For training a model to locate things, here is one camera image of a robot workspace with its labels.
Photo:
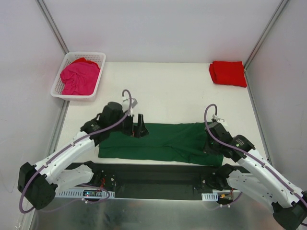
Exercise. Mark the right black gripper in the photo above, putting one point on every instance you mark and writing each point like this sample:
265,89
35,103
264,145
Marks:
210,145

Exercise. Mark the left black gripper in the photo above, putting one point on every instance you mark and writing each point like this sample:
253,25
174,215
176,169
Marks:
134,123

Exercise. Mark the green t-shirt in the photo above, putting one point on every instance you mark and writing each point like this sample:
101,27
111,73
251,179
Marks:
165,142

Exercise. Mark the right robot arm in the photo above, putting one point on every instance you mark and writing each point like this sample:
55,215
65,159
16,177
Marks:
289,209

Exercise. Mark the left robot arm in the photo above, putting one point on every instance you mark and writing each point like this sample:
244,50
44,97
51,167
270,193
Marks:
40,182

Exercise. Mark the folded red t-shirt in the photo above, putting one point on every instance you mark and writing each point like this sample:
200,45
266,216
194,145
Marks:
228,73

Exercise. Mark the white plastic basket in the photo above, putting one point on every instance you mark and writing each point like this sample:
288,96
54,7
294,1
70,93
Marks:
58,86

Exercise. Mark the pink t-shirt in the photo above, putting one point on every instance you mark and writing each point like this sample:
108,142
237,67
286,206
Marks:
80,77

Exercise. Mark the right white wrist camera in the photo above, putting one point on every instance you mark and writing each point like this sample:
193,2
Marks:
216,118

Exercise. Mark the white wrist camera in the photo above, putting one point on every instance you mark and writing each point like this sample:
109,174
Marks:
216,118
128,105

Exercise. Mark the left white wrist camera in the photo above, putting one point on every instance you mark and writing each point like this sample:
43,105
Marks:
128,105

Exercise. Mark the right slotted cable duct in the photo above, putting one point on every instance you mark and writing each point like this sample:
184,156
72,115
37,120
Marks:
210,196

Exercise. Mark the slotted cable duct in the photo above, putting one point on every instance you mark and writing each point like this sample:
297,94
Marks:
82,193
210,196

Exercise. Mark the aluminium rail front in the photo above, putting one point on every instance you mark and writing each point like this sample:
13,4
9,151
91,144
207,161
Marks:
271,182

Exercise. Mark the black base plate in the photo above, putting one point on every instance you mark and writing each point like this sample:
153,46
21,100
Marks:
163,182

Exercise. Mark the left slotted cable duct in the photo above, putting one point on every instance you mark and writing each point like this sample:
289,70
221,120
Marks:
82,193

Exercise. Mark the left aluminium corner post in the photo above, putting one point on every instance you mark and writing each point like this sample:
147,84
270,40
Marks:
52,24

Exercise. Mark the aluminium corner post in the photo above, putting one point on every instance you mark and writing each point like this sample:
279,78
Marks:
52,24
271,23

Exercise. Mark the right aluminium corner post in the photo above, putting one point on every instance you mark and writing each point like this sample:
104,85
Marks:
271,23

